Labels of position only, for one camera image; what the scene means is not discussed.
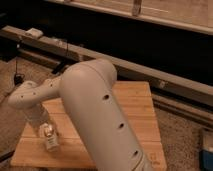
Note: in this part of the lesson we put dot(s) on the wooden cutting board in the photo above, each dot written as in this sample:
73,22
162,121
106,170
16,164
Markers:
136,101

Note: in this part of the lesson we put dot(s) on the blue plastic container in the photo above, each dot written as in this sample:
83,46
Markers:
206,153

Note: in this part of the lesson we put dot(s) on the small white box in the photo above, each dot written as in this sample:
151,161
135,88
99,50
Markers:
34,33

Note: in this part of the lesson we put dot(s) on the long wooden beam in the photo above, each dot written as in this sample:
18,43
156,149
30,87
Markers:
171,83

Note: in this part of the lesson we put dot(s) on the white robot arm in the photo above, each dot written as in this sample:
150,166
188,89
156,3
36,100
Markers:
85,89

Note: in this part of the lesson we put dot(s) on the small white labelled bottle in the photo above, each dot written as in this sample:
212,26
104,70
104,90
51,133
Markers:
50,136

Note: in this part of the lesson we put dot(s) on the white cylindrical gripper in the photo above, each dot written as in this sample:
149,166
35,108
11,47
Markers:
36,116

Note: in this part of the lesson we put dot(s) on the wooden upright post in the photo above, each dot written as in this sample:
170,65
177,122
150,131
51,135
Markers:
136,9

